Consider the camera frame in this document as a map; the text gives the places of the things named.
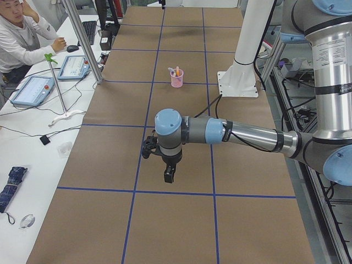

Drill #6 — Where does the small black puck device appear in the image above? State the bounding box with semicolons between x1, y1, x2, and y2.
40;135;51;146

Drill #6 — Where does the blue teach pendant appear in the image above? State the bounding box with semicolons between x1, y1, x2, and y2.
10;75;54;107
57;55;90;81

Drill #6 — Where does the black computer mouse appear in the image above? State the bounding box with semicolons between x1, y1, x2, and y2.
66;45;79;53

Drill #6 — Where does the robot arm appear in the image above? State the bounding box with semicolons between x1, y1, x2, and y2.
142;1;351;186

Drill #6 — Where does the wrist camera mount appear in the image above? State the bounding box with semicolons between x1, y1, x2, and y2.
141;136;161;159

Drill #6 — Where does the green clamp stand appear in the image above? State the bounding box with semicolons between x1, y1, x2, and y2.
45;53;86;128

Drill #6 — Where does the black keyboard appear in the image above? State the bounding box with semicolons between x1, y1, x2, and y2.
82;20;97;45

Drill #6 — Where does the black computer monitor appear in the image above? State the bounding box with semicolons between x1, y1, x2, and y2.
94;0;123;32

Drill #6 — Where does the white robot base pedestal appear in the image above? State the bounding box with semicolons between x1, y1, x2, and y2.
217;0;276;97

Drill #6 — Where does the person in white hoodie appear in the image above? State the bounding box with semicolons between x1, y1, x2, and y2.
1;1;67;84

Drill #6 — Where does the far blue teach pendant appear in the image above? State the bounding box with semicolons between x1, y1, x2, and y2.
57;55;90;81

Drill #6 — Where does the black box with label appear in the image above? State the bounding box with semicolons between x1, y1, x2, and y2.
100;30;112;51

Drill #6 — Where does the near blue teach pendant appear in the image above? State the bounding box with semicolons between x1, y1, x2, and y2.
10;75;54;107

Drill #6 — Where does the clear plastic cup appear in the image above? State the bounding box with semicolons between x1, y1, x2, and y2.
57;141;73;158

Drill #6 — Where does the folded blue umbrella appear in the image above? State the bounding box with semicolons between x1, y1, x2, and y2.
1;167;28;224

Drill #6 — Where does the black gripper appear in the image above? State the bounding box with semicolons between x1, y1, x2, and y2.
162;153;183;183

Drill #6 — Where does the aluminium frame post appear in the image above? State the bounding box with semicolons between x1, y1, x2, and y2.
62;0;103;84

